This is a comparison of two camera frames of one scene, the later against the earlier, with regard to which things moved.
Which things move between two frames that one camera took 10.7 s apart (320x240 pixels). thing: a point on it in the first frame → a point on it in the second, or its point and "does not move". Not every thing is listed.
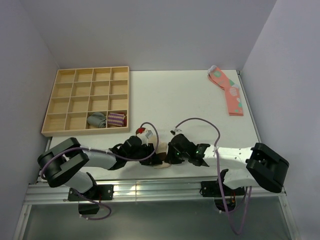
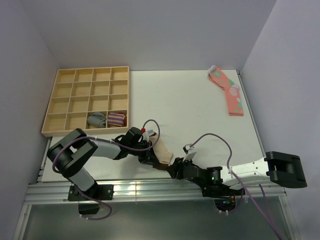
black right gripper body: [176, 157] → [180, 163]
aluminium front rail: [47, 193] does not move
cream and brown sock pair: [160, 154] does not move
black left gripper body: [143, 152] does not move
